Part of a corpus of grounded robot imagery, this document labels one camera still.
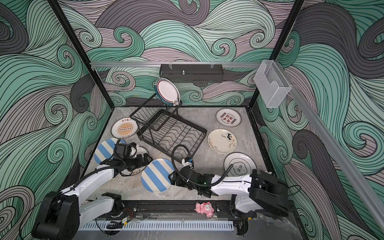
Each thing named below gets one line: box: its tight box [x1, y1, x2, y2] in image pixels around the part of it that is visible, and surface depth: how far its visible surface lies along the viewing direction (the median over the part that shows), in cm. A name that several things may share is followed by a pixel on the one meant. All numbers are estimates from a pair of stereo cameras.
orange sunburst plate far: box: [110, 117, 139, 139], surface depth 109 cm
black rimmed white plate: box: [223, 152, 258, 177], surface depth 91 cm
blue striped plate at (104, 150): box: [94, 138, 127, 164], surface depth 97 cm
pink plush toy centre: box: [194, 201, 214, 218], surface depth 73 cm
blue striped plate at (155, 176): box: [141, 158, 176, 193], surface depth 86 cm
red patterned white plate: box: [215, 108, 242, 128], surface depth 116 cm
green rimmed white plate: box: [152, 77, 181, 107], surface depth 91 cm
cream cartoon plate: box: [207, 128, 238, 154], surface depth 101 cm
